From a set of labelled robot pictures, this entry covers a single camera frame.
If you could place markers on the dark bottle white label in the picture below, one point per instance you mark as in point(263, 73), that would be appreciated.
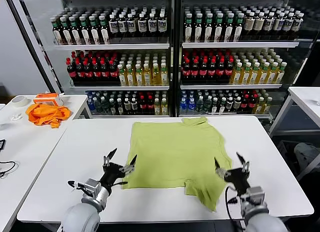
point(127, 104)
point(229, 103)
point(134, 104)
point(237, 103)

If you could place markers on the black crate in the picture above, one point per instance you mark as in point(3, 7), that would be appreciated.
point(285, 149)

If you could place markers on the small yellow drink bottle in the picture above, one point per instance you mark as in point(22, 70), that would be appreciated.
point(164, 106)
point(260, 105)
point(268, 105)
point(157, 107)

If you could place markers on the black phone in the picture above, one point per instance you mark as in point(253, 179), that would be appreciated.
point(2, 144)

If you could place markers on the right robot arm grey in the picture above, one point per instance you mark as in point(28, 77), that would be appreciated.
point(260, 222)

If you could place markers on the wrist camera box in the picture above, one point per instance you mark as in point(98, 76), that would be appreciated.
point(92, 187)
point(255, 194)

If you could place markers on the crumpled orange cloth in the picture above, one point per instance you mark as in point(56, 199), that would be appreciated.
point(47, 114)

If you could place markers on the small cola bottle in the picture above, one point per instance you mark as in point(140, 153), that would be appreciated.
point(245, 102)
point(142, 103)
point(150, 103)
point(253, 101)

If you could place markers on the dark bottle white cap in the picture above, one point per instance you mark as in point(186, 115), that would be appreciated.
point(112, 106)
point(120, 106)

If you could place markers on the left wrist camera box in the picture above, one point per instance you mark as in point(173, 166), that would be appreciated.
point(92, 187)

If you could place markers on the white side table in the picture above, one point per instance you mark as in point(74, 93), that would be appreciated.
point(25, 141)
point(305, 96)

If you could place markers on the dark bottle tan label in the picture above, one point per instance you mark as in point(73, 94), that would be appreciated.
point(259, 24)
point(249, 24)

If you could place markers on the black door frame bar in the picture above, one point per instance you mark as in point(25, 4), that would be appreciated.
point(32, 41)

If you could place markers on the glass drinks cabinet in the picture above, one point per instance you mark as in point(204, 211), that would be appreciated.
point(172, 66)
point(178, 66)

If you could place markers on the blue water bottle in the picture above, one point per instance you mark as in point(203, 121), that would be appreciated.
point(191, 106)
point(91, 104)
point(183, 106)

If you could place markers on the yellow drink bottle white cap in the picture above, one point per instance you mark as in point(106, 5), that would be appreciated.
point(164, 75)
point(122, 76)
point(156, 75)
point(139, 76)
point(130, 76)
point(147, 76)

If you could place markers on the white tape roll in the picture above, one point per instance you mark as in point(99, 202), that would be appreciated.
point(20, 104)

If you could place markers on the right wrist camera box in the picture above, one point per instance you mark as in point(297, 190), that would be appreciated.
point(255, 194)

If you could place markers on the clear green bottle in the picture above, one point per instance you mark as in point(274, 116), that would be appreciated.
point(199, 105)
point(207, 105)
point(105, 106)
point(98, 105)

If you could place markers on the open glass cabinet door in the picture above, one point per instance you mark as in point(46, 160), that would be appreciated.
point(310, 54)

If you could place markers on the dark bottle green cap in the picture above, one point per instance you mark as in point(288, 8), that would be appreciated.
point(198, 29)
point(238, 28)
point(75, 31)
point(229, 29)
point(65, 31)
point(104, 30)
point(209, 29)
point(219, 29)
point(94, 30)
point(57, 31)
point(84, 30)
point(188, 29)

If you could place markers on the orange and white box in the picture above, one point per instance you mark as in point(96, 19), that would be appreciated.
point(43, 99)

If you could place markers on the grey fabric bundle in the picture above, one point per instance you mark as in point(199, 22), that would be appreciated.
point(305, 153)

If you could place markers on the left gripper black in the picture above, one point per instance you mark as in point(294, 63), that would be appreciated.
point(113, 173)

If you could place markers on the light green polo shirt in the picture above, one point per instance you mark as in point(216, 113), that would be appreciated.
point(175, 154)

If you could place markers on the dark bottle blue label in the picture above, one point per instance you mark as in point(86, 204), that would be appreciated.
point(131, 25)
point(142, 25)
point(278, 24)
point(113, 26)
point(297, 24)
point(152, 25)
point(122, 26)
point(162, 25)
point(268, 24)
point(288, 24)

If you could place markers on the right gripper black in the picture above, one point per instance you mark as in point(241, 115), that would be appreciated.
point(237, 179)

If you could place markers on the small white plastic object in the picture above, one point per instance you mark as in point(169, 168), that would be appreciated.
point(15, 116)

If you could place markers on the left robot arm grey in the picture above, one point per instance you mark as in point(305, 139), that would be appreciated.
point(80, 217)

